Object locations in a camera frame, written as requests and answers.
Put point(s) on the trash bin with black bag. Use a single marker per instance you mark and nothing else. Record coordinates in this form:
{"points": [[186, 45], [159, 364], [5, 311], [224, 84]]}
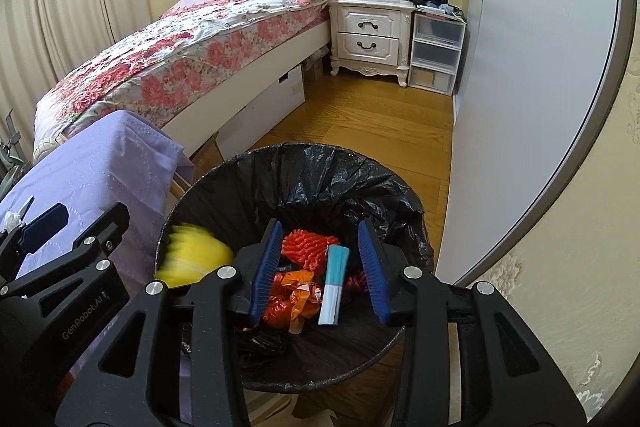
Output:
{"points": [[300, 177]]}

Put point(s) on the beige curtain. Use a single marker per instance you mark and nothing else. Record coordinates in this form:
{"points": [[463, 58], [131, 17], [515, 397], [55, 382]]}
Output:
{"points": [[75, 7]]}

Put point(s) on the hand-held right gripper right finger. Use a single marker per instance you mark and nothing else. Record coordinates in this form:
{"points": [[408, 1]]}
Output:
{"points": [[372, 267]]}

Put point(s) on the orange crinkled wrapper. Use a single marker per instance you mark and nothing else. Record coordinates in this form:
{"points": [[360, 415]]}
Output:
{"points": [[306, 304]]}

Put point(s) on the red foam fruit net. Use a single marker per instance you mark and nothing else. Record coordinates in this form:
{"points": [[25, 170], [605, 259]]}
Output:
{"points": [[307, 247]]}

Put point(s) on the pink floral bedspread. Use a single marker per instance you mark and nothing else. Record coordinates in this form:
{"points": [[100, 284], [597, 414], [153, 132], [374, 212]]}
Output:
{"points": [[175, 57]]}

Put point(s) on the teal and white packet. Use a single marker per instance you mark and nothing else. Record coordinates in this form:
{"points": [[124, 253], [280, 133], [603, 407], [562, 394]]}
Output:
{"points": [[332, 292]]}

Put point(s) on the grey chair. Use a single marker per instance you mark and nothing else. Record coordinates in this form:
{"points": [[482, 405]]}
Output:
{"points": [[7, 147]]}

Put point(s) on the white storage box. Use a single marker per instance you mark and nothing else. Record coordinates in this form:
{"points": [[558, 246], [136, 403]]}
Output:
{"points": [[270, 102]]}

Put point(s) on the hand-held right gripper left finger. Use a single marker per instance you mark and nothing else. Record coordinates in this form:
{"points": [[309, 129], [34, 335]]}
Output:
{"points": [[265, 267]]}

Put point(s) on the white sliding door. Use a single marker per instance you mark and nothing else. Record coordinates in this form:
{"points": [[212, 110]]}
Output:
{"points": [[525, 82]]}

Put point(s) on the white nightstand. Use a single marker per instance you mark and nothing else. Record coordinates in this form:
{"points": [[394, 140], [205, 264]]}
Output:
{"points": [[370, 42]]}

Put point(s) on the clear plastic drawer unit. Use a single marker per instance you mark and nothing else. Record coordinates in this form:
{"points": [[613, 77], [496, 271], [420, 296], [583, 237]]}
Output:
{"points": [[435, 52]]}

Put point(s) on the yellow foam fruit net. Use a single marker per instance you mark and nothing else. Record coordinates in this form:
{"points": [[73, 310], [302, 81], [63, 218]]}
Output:
{"points": [[200, 257]]}

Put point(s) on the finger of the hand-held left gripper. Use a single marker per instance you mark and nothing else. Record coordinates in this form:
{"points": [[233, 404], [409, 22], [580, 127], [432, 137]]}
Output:
{"points": [[100, 232], [45, 222]]}

